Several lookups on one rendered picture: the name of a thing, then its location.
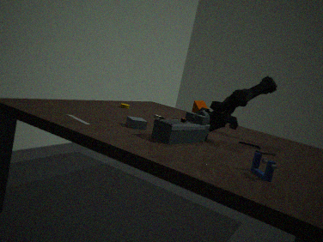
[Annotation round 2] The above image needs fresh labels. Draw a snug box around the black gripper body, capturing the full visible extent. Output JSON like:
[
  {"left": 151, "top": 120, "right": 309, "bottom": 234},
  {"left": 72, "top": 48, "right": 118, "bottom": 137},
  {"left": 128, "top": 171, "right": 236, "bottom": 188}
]
[{"left": 200, "top": 105, "right": 238, "bottom": 130}]

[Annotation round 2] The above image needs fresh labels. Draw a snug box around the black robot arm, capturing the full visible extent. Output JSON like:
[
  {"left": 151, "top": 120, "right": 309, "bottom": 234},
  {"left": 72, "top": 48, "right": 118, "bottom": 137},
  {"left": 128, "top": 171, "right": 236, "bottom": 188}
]
[{"left": 210, "top": 76, "right": 277, "bottom": 115}]

